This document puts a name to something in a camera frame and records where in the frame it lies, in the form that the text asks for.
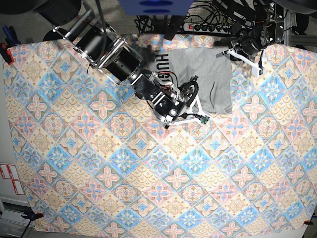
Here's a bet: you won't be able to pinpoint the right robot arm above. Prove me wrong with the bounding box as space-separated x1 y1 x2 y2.
0 0 210 128

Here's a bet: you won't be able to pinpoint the orange black clamp upper left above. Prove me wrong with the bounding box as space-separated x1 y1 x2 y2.
0 43 14 65

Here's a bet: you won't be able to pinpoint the blue box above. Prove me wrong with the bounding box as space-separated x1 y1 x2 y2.
119 0 194 16

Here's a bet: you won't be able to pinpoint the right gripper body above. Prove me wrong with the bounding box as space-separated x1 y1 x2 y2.
153 75 210 129

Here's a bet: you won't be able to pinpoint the blue black clamp lower left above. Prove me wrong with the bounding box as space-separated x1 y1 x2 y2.
21 211 44 221

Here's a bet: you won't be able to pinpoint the grey T-shirt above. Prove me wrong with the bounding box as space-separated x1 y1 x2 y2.
143 47 233 115

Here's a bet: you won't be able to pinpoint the blue handled tool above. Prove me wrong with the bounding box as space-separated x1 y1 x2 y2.
2 26 21 47

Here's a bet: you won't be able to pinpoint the patterned tablecloth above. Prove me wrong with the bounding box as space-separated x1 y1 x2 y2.
3 40 317 238

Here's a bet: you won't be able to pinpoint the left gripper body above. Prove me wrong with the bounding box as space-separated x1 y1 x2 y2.
215 37 266 76

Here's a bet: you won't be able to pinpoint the orange clamp lower right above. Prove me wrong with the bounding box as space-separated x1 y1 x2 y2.
304 220 314 226

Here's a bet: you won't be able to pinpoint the red white labels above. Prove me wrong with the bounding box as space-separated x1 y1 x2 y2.
0 163 25 195

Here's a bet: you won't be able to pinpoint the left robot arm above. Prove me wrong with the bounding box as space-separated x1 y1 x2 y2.
214 0 317 77

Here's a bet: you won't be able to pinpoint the black power strip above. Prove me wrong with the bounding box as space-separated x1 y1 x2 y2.
182 23 234 35

